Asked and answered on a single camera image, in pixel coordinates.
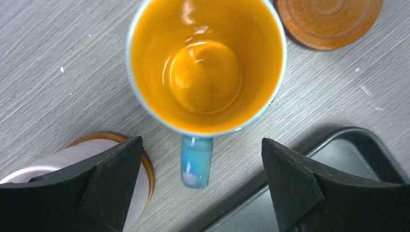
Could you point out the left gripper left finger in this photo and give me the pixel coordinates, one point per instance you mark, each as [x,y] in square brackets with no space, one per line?
[93,195]

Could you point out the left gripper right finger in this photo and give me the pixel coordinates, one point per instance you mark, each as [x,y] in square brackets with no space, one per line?
[309,196]

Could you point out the lilac textured mug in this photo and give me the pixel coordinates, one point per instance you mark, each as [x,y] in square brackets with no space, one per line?
[75,154]

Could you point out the dark wooden coaster one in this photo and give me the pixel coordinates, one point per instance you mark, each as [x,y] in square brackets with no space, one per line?
[118,137]

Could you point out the blue mug yellow inside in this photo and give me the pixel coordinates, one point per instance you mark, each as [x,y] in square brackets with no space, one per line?
[205,68]

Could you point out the dark wooden coaster three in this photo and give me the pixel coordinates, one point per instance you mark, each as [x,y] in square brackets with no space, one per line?
[327,24]

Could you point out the black serving tray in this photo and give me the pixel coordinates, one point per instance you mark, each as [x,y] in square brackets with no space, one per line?
[249,209]

